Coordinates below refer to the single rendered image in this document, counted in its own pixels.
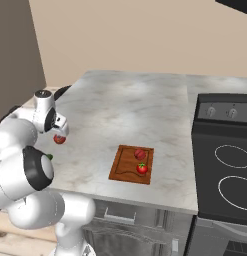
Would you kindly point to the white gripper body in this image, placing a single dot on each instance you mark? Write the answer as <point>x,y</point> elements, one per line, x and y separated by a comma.
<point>63,127</point>

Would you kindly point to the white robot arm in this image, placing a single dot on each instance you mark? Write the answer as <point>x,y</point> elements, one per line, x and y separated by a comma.
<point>18,173</point>

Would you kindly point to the red bell pepper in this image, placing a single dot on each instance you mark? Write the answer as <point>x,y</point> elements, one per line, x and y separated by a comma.
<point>59,139</point>

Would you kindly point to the green avocado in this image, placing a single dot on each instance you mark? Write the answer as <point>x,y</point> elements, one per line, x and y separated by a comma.
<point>49,156</point>

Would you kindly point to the brown wooden cutting board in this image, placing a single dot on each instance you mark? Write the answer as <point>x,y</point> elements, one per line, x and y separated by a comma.
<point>123,171</point>

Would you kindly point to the red onion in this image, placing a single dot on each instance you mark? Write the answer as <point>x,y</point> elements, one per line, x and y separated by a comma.
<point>140,154</point>

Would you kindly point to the red tomato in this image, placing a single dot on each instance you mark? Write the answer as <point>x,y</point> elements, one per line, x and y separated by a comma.
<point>142,168</point>

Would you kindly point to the grey drawer front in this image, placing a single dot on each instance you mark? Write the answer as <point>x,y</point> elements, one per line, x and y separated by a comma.
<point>128,213</point>

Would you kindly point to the grey cupboard door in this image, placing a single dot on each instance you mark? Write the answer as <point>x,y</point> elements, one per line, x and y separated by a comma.
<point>128,241</point>

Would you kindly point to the grey stove knob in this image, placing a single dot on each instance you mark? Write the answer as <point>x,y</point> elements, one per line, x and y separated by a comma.
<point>232,113</point>
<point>211,111</point>

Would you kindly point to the black stove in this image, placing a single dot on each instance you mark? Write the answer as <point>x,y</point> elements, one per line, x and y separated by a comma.
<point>225,186</point>

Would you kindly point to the black range hood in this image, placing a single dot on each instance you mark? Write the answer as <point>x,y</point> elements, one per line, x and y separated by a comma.
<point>235,5</point>

